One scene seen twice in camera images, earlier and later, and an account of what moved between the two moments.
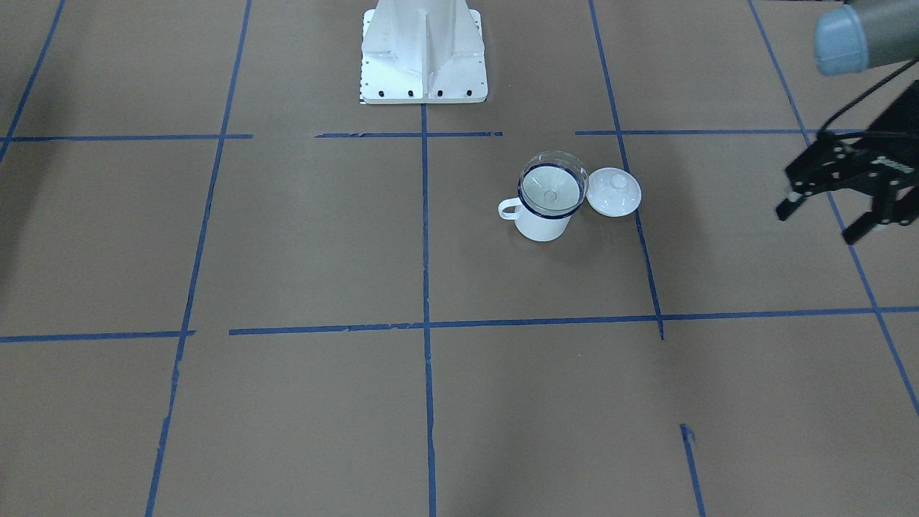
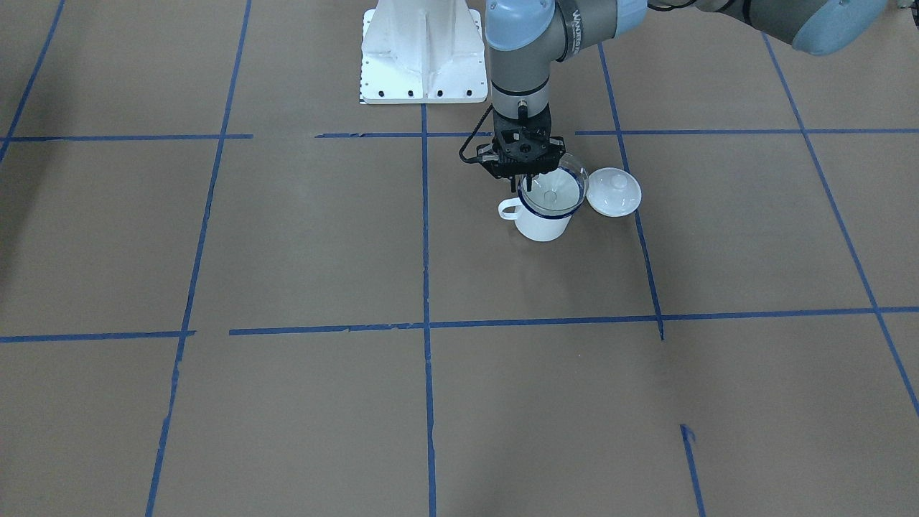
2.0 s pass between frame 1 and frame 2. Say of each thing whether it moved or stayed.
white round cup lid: stayed
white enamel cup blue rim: stayed
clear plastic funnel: stayed
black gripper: moved
